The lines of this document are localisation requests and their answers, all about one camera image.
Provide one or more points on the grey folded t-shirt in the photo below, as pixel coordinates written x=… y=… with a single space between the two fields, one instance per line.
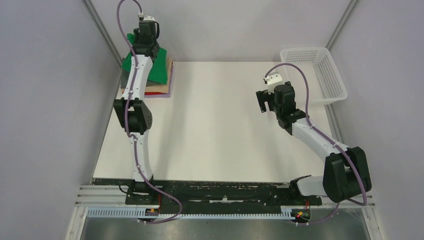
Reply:
x=124 y=75

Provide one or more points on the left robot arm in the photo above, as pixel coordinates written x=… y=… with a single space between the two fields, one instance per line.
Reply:
x=132 y=112

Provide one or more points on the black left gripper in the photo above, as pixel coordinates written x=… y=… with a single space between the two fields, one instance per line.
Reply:
x=137 y=34

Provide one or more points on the beige folded t-shirt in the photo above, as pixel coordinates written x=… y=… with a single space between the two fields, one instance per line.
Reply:
x=149 y=83

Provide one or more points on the white slotted cable duct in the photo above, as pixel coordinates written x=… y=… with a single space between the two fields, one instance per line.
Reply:
x=147 y=214

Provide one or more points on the right aluminium corner post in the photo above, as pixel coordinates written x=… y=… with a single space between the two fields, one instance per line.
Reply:
x=352 y=4

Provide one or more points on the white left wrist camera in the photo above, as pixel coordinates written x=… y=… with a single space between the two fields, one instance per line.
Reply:
x=142 y=17

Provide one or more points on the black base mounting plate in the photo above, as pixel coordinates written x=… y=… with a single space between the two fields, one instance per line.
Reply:
x=169 y=204

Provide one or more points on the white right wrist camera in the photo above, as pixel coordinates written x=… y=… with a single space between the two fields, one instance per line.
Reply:
x=273 y=80

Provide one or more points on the left aluminium corner post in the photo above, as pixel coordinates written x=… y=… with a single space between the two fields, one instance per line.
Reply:
x=90 y=7

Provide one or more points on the green t-shirt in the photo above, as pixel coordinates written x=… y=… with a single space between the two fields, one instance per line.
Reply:
x=159 y=72

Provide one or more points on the aluminium corner post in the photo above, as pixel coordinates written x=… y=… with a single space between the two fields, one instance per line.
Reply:
x=352 y=4
x=90 y=7

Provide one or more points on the red folded t-shirt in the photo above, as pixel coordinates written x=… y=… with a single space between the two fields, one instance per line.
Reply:
x=156 y=95

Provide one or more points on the white plastic basket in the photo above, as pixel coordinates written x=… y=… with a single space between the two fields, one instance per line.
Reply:
x=325 y=83

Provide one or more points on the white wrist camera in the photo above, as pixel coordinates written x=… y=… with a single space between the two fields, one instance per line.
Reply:
x=142 y=17
x=273 y=80

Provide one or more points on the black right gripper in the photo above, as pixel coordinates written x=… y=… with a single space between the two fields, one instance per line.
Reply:
x=264 y=96

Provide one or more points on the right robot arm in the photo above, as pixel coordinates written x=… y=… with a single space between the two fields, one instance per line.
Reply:
x=345 y=175

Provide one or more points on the aluminium frame rail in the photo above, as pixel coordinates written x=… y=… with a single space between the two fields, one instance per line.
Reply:
x=113 y=196

